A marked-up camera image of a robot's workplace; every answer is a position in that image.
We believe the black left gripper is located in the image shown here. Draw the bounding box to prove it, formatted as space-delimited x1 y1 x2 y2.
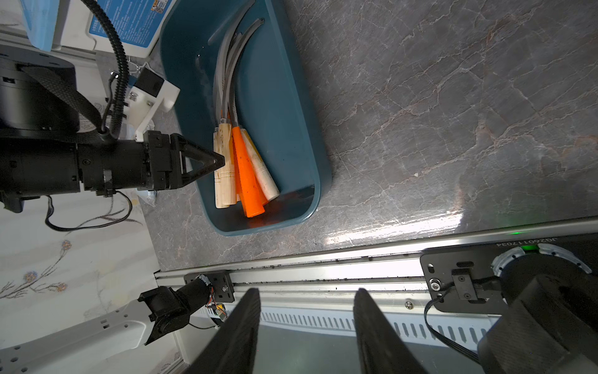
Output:
143 130 225 191

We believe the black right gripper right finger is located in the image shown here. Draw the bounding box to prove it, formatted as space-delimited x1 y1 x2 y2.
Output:
353 288 427 373

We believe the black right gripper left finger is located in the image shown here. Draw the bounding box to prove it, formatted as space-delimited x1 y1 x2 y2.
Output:
185 288 261 373

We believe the orange handle sickle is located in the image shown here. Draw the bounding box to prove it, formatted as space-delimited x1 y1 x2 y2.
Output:
225 23 265 218
230 140 242 202

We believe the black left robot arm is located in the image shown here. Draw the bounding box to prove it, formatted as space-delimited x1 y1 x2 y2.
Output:
1 45 224 373

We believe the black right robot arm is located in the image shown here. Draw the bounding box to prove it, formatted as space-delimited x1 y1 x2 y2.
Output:
188 252 597 373

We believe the white storage box blue lid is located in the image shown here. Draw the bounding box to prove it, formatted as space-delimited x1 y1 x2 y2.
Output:
1 0 176 58

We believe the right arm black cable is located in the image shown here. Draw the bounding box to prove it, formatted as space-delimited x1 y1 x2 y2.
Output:
424 280 503 366

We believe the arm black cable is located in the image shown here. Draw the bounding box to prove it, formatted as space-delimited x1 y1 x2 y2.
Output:
424 280 503 366
44 0 134 233

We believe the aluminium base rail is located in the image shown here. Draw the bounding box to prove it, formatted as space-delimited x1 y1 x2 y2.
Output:
156 218 597 349

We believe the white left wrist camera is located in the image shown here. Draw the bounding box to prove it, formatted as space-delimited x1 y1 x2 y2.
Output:
126 64 180 143

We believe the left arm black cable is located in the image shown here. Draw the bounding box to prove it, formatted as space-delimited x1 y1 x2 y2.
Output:
44 0 134 233

